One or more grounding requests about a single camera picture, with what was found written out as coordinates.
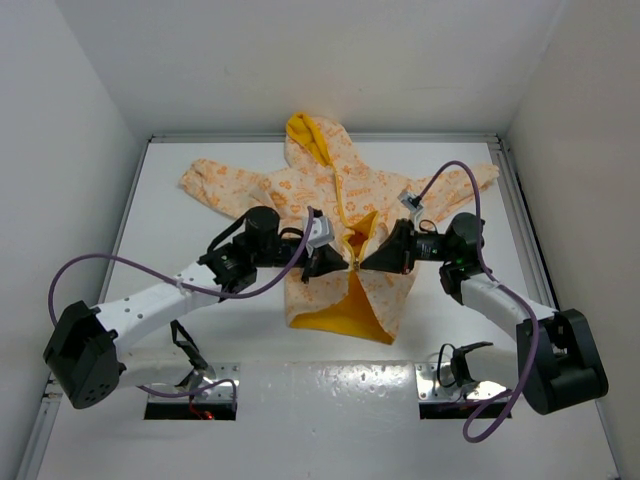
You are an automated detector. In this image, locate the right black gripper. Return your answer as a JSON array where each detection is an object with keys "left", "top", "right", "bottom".
[{"left": 360, "top": 218, "right": 456, "bottom": 275}]

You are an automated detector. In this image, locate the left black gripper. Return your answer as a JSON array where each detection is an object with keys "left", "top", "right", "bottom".
[{"left": 252, "top": 236, "right": 348, "bottom": 283}]

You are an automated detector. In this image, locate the orange patterned hooded jacket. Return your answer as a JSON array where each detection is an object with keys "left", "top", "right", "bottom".
[{"left": 179, "top": 113, "right": 499, "bottom": 344}]

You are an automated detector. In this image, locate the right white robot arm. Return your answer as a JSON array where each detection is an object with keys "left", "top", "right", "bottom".
[{"left": 360, "top": 213, "right": 609, "bottom": 415}]

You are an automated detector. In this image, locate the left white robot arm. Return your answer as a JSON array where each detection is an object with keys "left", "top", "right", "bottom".
[{"left": 43, "top": 206, "right": 348, "bottom": 410}]

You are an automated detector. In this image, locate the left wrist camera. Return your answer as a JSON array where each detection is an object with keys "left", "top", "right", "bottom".
[{"left": 306, "top": 216, "right": 335, "bottom": 251}]

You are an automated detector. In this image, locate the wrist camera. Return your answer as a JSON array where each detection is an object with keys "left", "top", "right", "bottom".
[
  {"left": 398, "top": 189, "right": 424, "bottom": 214},
  {"left": 306, "top": 216, "right": 335, "bottom": 251}
]

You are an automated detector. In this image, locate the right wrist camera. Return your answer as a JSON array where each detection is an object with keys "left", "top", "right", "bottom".
[{"left": 398, "top": 189, "right": 424, "bottom": 214}]

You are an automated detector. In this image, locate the aluminium table frame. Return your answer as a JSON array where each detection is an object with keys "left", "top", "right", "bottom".
[{"left": 17, "top": 134, "right": 619, "bottom": 479}]

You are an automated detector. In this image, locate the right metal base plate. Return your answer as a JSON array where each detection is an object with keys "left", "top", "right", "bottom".
[{"left": 414, "top": 361, "right": 505, "bottom": 404}]

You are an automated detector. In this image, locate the metal base plate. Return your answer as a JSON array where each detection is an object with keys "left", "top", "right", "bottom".
[
  {"left": 147, "top": 363, "right": 241, "bottom": 406},
  {"left": 414, "top": 361, "right": 505, "bottom": 404}
]

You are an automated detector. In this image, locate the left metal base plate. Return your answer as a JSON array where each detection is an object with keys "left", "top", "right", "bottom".
[{"left": 147, "top": 363, "right": 241, "bottom": 406}]

